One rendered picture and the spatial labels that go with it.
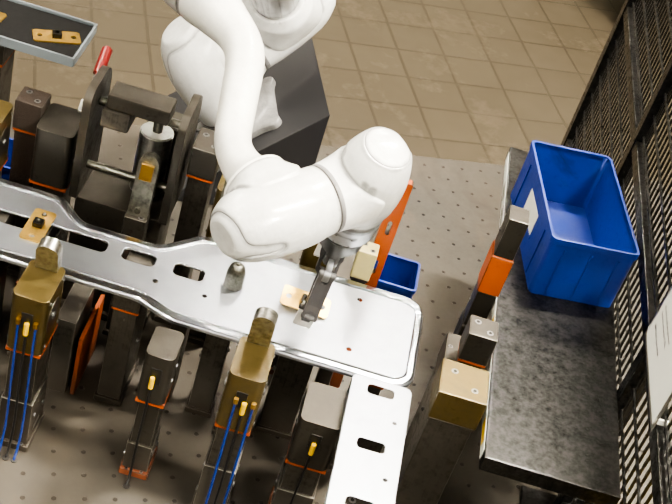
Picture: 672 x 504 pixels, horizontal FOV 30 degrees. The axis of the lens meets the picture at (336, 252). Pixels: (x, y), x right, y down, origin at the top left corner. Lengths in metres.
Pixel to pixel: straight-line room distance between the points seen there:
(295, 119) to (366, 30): 2.41
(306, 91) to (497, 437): 1.06
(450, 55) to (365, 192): 3.41
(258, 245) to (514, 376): 0.61
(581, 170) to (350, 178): 0.86
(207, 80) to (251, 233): 1.03
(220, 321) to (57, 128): 0.47
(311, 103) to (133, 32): 2.04
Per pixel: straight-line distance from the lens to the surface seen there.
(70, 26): 2.38
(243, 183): 1.70
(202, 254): 2.16
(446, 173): 3.10
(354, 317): 2.13
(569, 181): 2.51
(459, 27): 5.35
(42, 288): 1.98
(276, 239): 1.67
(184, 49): 2.63
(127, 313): 2.14
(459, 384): 1.99
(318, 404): 1.99
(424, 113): 4.68
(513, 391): 2.07
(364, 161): 1.70
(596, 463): 2.03
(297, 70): 2.84
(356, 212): 1.73
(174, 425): 2.28
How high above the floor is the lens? 2.38
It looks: 38 degrees down
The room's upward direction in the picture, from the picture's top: 18 degrees clockwise
